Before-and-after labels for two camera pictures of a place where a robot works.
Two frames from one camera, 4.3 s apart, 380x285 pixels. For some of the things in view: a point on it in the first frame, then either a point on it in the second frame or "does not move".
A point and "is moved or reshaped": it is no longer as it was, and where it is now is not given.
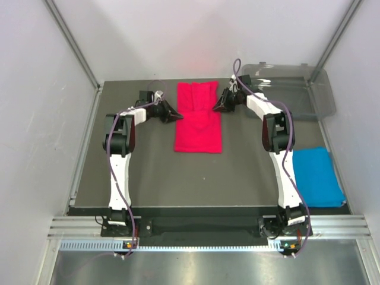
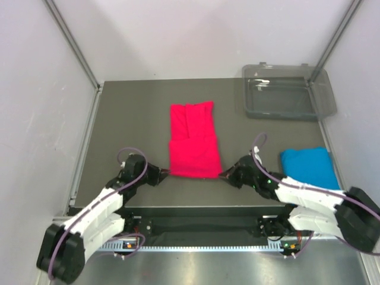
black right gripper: x=223 y=104 → x=231 y=174
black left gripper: x=167 y=109 → x=155 y=171
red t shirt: x=199 y=129 is moved or reshaped
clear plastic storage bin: x=306 y=91 does not move
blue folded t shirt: x=318 y=183 does not move
